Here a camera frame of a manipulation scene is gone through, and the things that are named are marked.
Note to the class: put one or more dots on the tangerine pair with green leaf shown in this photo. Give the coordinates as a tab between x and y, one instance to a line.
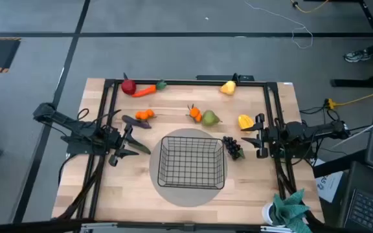
143	115

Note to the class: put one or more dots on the black desk frame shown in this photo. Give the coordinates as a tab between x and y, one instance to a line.
351	83

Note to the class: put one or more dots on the person's shoe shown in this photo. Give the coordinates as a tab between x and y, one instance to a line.
356	56

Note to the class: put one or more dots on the white rod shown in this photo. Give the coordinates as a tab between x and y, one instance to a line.
355	134

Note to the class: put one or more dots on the dark purple grape bunch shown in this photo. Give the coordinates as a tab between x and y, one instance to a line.
231	146

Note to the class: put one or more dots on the purple eggplant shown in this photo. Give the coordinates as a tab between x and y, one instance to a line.
136	122

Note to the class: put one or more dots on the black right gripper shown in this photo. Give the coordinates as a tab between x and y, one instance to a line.
275	136

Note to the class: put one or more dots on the orange carrot with green top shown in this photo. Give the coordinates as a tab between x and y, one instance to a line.
144	91

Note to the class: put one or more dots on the green pear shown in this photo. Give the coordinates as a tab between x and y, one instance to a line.
210	118

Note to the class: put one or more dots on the red pomegranate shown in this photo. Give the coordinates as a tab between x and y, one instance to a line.
129	87

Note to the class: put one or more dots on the black laptop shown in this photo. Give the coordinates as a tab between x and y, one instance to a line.
368	210

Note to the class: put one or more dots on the white paper with logo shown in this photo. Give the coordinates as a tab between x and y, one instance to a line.
329	184

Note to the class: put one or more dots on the black table leg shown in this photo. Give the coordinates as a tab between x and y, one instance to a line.
335	165

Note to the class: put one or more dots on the yellow starfruit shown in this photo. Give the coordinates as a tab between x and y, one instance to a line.
245	121

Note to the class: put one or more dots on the green cloth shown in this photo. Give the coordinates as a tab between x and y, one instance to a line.
287	210

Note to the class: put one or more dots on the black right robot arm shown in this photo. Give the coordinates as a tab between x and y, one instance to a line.
316	129

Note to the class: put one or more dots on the black metal table frame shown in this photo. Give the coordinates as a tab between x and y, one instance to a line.
186	83

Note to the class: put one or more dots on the black crossbar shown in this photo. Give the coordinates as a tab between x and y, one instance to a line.
28	226

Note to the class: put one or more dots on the round grey placemat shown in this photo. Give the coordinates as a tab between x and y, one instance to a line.
186	197

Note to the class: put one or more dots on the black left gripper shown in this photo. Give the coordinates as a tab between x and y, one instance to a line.
113	140

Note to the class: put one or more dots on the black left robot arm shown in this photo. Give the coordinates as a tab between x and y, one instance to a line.
63	119

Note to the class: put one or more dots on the white plant pot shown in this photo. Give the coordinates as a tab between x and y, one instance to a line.
265	213

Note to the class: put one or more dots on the tangerine pair with dark twig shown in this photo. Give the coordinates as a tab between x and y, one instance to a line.
194	113

